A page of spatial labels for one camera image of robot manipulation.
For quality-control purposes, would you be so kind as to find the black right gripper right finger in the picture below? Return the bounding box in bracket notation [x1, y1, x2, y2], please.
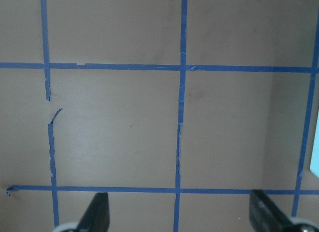
[249, 190, 295, 232]

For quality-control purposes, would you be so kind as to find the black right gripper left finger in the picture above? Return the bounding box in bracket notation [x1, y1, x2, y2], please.
[76, 193, 110, 232]

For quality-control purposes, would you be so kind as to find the turquoise plastic bin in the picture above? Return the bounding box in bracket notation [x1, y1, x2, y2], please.
[310, 151, 319, 179]

